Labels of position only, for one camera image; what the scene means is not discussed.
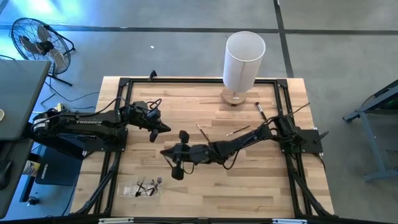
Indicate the black aluminium table frame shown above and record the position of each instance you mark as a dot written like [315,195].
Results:
[202,80]

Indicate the grey metal cart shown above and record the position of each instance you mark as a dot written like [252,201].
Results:
[373,149]

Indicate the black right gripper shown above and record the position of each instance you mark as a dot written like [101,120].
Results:
[186,154]

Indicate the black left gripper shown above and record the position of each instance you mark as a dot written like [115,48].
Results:
[146,119]

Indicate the black clamp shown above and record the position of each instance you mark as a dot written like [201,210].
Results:
[152,74]

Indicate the black computer case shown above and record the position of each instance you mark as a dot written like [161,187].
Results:
[56,165]

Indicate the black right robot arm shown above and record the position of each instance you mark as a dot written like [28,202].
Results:
[236,143]

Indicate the grey desk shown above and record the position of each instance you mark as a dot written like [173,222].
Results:
[18,93]

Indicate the white metal bracket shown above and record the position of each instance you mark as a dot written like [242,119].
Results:
[289,221]
[115,221]

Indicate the white power strip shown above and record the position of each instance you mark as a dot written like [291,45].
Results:
[60,107]

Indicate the thick maroon head makeup brush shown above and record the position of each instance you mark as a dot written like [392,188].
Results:
[260,110]

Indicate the silver ferrule makeup brush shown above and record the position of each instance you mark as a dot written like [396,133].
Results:
[138,185]

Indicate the clear plastic bag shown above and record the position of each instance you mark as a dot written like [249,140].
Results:
[127,190]

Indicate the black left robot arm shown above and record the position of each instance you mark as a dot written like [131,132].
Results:
[93,123]

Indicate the tape roll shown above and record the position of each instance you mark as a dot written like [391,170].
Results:
[1,115]

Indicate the white shade wooden base lamp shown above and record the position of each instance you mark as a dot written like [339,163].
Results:
[242,62]

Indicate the black caster wheel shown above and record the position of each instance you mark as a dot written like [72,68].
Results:
[32,201]

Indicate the black head makeup brush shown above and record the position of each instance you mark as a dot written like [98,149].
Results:
[140,186]

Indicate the black floor fan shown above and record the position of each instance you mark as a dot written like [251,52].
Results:
[40,46]

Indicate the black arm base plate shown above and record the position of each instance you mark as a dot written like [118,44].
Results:
[312,144]
[99,147]

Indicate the grey fluffy head makeup brush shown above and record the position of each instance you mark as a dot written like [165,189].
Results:
[155,187]

